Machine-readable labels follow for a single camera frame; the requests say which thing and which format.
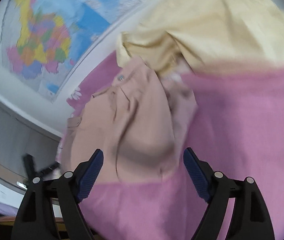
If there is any pink jacket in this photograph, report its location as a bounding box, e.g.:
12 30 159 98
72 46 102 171
60 57 196 183

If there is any grey wardrobe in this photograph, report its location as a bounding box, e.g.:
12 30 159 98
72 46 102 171
0 102 60 188

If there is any colourful wall map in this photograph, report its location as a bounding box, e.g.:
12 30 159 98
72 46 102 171
0 0 142 101

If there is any cream yellow garment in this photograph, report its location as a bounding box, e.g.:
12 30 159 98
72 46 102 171
117 0 284 75

